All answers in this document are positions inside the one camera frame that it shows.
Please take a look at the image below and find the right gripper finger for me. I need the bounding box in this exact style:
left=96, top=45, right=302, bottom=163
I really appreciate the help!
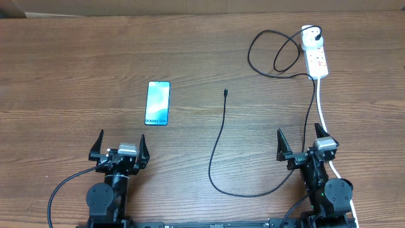
left=277, top=129, right=293, bottom=161
left=315, top=123, right=330, bottom=138

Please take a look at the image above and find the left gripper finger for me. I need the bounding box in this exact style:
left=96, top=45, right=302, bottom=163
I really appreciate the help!
left=138, top=134, right=150, bottom=160
left=89, top=129, right=104, bottom=154

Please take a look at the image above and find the blue Galaxy smartphone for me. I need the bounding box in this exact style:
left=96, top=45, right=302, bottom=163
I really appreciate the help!
left=144, top=81, right=171, bottom=126

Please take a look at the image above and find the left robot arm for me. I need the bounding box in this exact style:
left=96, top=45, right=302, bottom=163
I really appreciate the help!
left=86, top=131, right=150, bottom=227

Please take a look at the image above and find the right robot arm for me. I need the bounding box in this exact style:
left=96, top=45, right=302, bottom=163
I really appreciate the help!
left=270, top=123, right=356, bottom=227

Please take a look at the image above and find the white charger plug adapter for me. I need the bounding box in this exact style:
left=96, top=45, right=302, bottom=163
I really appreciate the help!
left=301, top=27, right=324, bottom=51

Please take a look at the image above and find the white power strip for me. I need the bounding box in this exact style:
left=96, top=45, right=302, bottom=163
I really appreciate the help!
left=301, top=25, right=328, bottom=80

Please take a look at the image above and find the white power strip cord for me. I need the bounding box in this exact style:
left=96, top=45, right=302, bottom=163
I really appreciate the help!
left=316, top=78, right=360, bottom=228

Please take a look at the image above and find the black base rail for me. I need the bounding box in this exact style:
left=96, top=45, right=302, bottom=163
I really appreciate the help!
left=76, top=218, right=356, bottom=228

